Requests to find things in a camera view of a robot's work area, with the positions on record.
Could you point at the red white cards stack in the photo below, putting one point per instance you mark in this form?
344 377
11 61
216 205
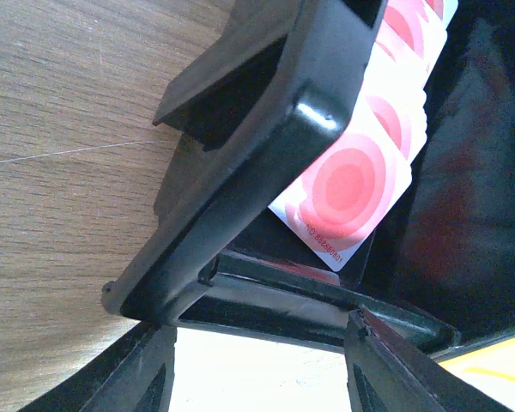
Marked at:
337 202

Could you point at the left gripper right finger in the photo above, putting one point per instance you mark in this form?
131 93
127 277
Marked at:
387 373

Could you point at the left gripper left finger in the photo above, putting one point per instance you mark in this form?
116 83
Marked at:
136 373

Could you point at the orange middle card bin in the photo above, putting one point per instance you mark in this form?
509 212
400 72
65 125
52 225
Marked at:
490 370

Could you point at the black left card bin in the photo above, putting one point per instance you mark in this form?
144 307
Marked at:
262 104

